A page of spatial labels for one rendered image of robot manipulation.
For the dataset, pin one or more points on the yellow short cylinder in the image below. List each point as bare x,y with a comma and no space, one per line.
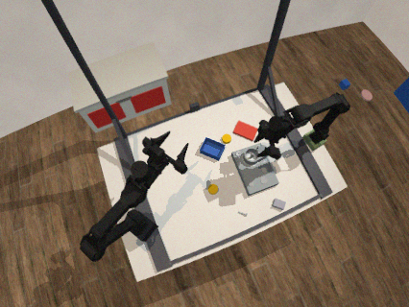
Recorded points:
226,138
212,189

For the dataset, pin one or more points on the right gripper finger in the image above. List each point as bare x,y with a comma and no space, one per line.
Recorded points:
161,139
181,156

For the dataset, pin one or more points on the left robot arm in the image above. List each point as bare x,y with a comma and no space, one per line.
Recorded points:
302,115

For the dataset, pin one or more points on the blue open tray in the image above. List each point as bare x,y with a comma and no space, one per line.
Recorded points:
212,149

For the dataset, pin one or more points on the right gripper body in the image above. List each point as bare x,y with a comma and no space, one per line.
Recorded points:
178,166

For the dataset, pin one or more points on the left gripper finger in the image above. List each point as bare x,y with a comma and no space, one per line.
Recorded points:
258,138
264,153

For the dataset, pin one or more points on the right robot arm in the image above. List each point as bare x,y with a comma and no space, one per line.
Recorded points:
134,193

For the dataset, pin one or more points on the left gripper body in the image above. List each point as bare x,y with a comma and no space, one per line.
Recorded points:
273,151

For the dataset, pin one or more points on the red rectangular block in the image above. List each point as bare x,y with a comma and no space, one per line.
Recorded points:
245,130

